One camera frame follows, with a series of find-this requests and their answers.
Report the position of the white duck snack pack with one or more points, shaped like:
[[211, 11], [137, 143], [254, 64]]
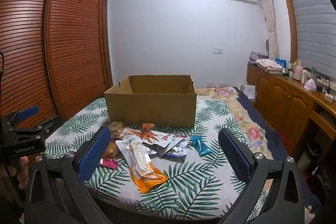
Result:
[[176, 148]]

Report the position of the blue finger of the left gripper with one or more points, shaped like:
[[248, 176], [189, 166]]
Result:
[[28, 112]]

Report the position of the folded floral cloth stack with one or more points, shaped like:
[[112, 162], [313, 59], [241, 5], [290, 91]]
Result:
[[269, 65]]

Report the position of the white wall switch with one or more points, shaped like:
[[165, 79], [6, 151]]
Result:
[[217, 51]]

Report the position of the orange white snack pouch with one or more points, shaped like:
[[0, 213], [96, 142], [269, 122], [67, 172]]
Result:
[[144, 174]]

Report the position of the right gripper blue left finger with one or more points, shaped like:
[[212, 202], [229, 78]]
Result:
[[91, 152]]

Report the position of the white paper bag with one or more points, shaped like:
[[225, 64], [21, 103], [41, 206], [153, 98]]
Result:
[[249, 91]]

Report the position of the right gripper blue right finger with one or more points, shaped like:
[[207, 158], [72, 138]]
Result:
[[238, 154]]

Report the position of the blue candy wrapper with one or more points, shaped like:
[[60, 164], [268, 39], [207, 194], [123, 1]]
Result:
[[200, 146]]

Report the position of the person's left hand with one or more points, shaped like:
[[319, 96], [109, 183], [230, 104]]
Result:
[[22, 176]]

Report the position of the grey window blind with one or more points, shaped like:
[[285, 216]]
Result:
[[315, 24]]

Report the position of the floral quilt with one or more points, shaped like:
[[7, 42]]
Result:
[[254, 134]]

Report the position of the pink sausage snack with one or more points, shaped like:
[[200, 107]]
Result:
[[109, 159]]

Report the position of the orange crinkled snack wrapper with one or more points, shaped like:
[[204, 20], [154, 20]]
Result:
[[147, 126]]

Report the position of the brown cardboard box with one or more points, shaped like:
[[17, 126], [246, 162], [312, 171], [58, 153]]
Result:
[[163, 100]]

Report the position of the clear pack brown biscuits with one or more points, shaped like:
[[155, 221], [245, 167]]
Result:
[[117, 129]]

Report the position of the beige floral curtain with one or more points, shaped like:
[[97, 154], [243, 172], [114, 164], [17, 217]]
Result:
[[268, 7]]

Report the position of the pink thermos jug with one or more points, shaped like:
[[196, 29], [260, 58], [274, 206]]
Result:
[[297, 70]]

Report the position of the chicken foot snack pouch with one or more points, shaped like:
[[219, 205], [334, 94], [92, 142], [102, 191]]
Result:
[[152, 137]]

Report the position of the wooden sideboard cabinet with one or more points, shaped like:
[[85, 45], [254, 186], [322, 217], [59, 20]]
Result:
[[289, 108]]

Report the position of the wooden louvred wardrobe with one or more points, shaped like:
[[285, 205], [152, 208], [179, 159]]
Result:
[[55, 56]]

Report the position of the white power strip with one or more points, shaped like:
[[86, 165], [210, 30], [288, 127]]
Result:
[[328, 97]]

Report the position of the small white fan heater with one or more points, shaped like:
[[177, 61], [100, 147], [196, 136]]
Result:
[[267, 47]]

